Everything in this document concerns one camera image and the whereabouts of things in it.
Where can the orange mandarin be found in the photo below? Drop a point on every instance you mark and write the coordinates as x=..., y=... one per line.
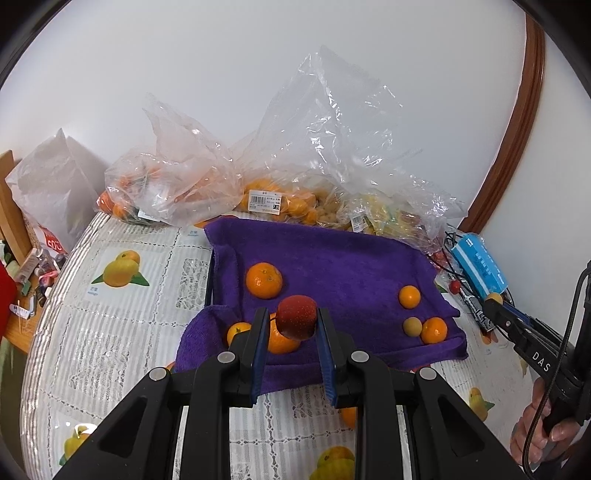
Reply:
x=434, y=330
x=281, y=344

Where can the wooden furniture frame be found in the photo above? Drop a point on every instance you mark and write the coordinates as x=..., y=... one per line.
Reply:
x=14, y=207

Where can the smooth round orange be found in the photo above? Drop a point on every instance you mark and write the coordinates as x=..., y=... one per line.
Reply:
x=409, y=297

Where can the clear bag of yellow fruit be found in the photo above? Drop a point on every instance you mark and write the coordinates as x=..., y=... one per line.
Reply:
x=369, y=152

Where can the clear bag of mandarins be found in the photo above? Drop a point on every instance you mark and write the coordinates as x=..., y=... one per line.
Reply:
x=175, y=184

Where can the clear bag of kumquats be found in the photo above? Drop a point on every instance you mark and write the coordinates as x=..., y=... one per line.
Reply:
x=286, y=203

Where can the fruit print tablecloth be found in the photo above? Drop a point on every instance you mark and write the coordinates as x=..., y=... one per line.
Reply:
x=115, y=332

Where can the black tray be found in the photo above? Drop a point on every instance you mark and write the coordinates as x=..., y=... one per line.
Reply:
x=211, y=281

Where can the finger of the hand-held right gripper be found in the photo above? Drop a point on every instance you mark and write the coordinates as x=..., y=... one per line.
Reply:
x=526, y=318
x=505, y=325

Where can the small red fruit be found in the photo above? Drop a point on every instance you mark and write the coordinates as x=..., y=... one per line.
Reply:
x=455, y=286

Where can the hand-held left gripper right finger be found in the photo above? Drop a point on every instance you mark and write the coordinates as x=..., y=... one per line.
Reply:
x=325, y=360

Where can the small orange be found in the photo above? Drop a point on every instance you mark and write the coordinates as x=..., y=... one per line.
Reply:
x=236, y=331

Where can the purple towel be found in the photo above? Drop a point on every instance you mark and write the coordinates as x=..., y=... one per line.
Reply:
x=351, y=267

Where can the red cloth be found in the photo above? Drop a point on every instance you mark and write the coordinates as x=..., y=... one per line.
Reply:
x=7, y=300

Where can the dark red fruit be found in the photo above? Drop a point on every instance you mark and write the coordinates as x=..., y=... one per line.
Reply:
x=298, y=316

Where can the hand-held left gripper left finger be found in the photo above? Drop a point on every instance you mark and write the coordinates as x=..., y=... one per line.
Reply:
x=259, y=355

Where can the wooden door frame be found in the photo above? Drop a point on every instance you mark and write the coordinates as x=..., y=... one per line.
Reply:
x=517, y=138

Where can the white plastic bag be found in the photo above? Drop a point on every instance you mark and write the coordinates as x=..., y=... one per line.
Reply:
x=55, y=184

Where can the clear bag of red fruit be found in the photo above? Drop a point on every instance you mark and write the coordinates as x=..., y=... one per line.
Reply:
x=441, y=249

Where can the blue box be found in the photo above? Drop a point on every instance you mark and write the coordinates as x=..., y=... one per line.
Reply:
x=478, y=265

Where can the large mandarin with stem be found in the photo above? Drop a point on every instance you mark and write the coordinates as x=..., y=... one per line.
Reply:
x=264, y=279

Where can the grey patterned pouch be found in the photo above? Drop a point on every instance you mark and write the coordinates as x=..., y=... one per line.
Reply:
x=478, y=314

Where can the small yellow fruit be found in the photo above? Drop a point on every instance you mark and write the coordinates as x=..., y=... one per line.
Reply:
x=494, y=297

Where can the tan longan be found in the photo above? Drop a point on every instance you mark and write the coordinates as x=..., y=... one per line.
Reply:
x=411, y=326

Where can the person's right hand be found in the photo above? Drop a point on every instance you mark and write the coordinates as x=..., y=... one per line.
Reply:
x=531, y=424

